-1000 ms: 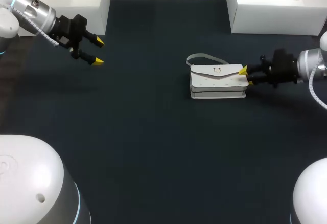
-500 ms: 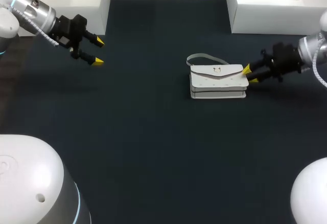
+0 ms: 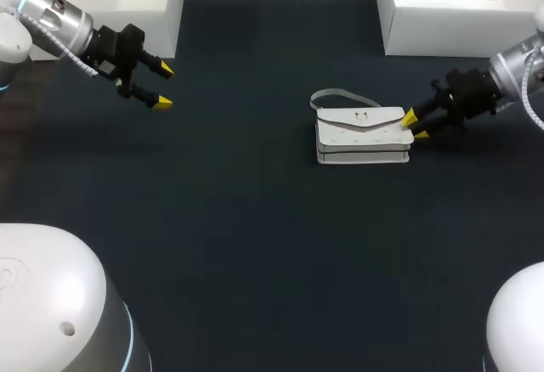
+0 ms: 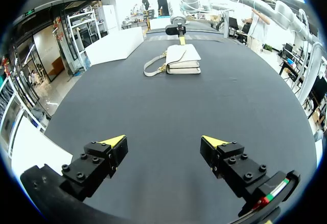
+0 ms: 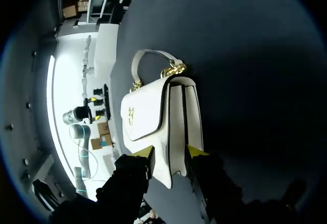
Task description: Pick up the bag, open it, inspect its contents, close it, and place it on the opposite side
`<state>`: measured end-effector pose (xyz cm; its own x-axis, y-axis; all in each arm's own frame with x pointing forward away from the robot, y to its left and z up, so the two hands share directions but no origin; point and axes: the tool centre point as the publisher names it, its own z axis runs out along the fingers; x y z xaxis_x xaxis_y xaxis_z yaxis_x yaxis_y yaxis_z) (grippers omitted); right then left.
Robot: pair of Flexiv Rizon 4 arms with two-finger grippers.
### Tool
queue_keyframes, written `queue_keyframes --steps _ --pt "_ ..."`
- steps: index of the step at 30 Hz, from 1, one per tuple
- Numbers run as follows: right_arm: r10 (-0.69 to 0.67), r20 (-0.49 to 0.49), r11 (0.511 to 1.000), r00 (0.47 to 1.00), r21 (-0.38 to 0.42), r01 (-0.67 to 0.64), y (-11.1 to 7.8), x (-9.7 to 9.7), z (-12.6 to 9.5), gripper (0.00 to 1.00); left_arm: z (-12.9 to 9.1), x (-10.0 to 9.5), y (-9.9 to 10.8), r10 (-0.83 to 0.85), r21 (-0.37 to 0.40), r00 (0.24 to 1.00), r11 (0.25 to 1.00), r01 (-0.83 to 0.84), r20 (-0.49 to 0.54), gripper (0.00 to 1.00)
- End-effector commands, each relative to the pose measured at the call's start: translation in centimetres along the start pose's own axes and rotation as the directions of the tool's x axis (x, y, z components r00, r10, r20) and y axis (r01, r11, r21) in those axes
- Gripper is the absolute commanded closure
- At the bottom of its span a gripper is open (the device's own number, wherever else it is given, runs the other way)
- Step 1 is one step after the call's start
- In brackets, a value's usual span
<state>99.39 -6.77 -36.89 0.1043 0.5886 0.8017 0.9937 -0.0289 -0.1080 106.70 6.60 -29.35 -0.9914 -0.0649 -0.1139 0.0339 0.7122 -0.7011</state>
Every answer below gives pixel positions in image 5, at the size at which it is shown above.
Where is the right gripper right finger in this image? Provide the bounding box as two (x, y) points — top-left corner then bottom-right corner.
(185, 144), (246, 224)

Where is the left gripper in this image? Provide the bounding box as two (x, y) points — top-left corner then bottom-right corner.
(76, 88), (106, 124)

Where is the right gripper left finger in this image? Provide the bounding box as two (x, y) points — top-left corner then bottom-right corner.
(96, 146), (156, 224)

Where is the white handbag with gold chain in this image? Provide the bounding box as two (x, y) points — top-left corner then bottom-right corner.
(121, 49), (204, 189)

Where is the white cable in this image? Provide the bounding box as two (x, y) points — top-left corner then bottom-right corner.
(81, 35), (93, 99)

